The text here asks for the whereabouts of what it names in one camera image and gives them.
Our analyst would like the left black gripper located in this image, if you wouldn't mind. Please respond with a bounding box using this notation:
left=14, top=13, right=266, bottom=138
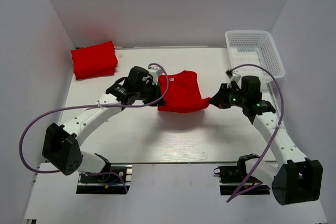
left=135, top=80, right=165, bottom=106

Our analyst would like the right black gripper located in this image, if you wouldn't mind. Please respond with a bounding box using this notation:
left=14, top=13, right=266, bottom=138
left=209, top=83, right=247, bottom=109

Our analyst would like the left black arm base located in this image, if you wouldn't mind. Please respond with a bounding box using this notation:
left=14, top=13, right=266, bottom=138
left=76, top=164, right=132, bottom=195

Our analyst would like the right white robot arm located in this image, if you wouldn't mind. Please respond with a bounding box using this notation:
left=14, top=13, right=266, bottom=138
left=209, top=76, right=323, bottom=205

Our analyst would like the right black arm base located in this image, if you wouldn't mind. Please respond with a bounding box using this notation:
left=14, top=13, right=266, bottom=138
left=213, top=165, right=270, bottom=196

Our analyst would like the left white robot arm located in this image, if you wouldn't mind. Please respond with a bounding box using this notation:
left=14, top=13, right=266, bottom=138
left=42, top=63, right=166, bottom=182

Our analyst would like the folded red t shirt stack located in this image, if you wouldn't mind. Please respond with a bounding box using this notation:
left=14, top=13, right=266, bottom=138
left=71, top=41, right=118, bottom=80

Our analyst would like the white plastic basket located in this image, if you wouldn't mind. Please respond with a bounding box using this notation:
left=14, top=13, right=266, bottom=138
left=225, top=30, right=285, bottom=84

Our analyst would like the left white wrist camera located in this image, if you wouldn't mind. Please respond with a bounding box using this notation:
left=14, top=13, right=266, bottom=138
left=148, top=64, right=164, bottom=79

